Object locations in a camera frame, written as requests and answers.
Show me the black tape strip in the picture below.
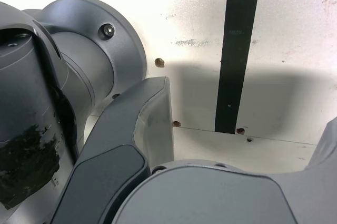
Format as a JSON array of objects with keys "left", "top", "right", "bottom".
[{"left": 214, "top": 0, "right": 264, "bottom": 134}]

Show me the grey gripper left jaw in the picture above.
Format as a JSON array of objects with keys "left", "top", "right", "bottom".
[{"left": 48, "top": 76, "right": 175, "bottom": 224}]

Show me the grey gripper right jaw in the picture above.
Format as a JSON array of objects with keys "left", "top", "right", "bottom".
[{"left": 112, "top": 119, "right": 337, "bottom": 224}]

